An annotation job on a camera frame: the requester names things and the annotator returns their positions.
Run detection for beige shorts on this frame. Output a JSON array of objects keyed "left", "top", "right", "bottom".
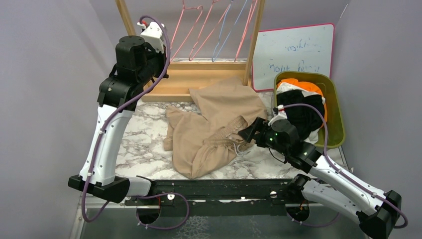
[{"left": 163, "top": 77, "right": 267, "bottom": 179}]

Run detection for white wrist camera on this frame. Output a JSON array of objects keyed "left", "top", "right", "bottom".
[
  {"left": 268, "top": 105, "right": 288, "bottom": 126},
  {"left": 137, "top": 21, "right": 166, "bottom": 53}
]

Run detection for wooden clothes rack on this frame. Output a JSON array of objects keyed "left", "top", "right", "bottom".
[{"left": 114, "top": 0, "right": 266, "bottom": 103}]

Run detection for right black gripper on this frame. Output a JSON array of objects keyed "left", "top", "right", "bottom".
[{"left": 238, "top": 116, "right": 289, "bottom": 156}]

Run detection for olive green plastic bin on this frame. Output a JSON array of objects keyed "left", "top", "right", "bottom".
[{"left": 274, "top": 71, "right": 345, "bottom": 149}]

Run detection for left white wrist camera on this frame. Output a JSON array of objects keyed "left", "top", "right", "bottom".
[{"left": 137, "top": 21, "right": 166, "bottom": 53}]

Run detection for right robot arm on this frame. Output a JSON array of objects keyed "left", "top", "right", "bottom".
[{"left": 238, "top": 118, "right": 402, "bottom": 239}]

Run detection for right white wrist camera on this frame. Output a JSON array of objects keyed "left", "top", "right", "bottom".
[{"left": 268, "top": 105, "right": 288, "bottom": 126}]

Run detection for white shorts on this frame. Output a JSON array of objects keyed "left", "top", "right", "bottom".
[{"left": 276, "top": 82, "right": 327, "bottom": 144}]

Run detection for pink framed whiteboard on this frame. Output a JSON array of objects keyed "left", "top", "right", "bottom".
[{"left": 251, "top": 23, "right": 335, "bottom": 92}]

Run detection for pink hanger of black shorts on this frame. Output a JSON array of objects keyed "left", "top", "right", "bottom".
[{"left": 188, "top": 0, "right": 232, "bottom": 62}]

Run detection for blue wire hanger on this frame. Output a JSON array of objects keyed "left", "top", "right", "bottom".
[{"left": 211, "top": 0, "right": 251, "bottom": 62}]

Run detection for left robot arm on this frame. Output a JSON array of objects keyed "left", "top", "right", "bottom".
[{"left": 68, "top": 36, "right": 170, "bottom": 205}]

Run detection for black shorts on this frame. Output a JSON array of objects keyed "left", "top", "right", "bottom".
[{"left": 276, "top": 90, "right": 325, "bottom": 140}]

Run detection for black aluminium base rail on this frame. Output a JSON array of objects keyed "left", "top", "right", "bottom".
[{"left": 79, "top": 178, "right": 370, "bottom": 219}]

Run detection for pink wire hanger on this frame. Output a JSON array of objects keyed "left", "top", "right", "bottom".
[{"left": 234, "top": 0, "right": 258, "bottom": 62}]

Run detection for orange shorts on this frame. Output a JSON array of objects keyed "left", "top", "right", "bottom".
[{"left": 276, "top": 78, "right": 328, "bottom": 127}]

